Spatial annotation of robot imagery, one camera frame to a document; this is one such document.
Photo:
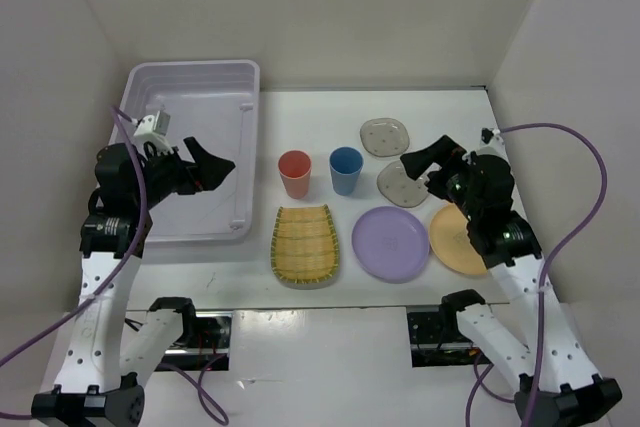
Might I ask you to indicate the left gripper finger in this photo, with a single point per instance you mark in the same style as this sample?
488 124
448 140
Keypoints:
199 155
211 171

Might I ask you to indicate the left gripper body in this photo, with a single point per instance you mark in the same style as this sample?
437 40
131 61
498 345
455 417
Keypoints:
167 174

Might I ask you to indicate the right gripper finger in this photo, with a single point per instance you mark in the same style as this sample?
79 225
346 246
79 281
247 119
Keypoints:
417 163
411 172

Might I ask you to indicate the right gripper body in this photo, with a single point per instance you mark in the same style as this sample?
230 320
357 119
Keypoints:
455 181

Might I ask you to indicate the clear glass plate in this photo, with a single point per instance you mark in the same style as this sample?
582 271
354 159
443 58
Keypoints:
384 137
394 184

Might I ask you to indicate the yellow plastic plate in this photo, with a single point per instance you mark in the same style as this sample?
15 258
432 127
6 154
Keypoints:
451 245

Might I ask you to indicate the purple plastic plate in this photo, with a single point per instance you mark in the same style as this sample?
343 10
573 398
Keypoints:
390 244

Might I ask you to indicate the red plastic cup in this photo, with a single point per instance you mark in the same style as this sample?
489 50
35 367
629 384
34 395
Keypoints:
294 167

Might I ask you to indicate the blue plastic cup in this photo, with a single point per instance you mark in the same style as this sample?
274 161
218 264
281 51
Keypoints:
345 165

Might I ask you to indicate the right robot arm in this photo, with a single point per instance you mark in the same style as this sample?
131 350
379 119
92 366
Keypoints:
554 381

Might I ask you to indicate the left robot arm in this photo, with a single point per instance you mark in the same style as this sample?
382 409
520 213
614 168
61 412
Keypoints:
101 383

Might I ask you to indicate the translucent plastic bin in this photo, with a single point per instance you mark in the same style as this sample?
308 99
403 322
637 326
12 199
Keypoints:
217 103

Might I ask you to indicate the woven bamboo tray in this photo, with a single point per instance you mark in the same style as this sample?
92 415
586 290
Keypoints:
304 249

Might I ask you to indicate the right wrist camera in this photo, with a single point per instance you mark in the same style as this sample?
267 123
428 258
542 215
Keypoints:
491 139

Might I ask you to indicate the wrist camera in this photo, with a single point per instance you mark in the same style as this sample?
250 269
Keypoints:
491 139
154 125

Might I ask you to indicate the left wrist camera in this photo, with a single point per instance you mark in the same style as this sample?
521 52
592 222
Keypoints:
154 125

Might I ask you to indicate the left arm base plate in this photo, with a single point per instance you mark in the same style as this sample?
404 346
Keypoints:
209 340

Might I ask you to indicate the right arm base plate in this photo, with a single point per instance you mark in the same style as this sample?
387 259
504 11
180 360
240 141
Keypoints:
432 344

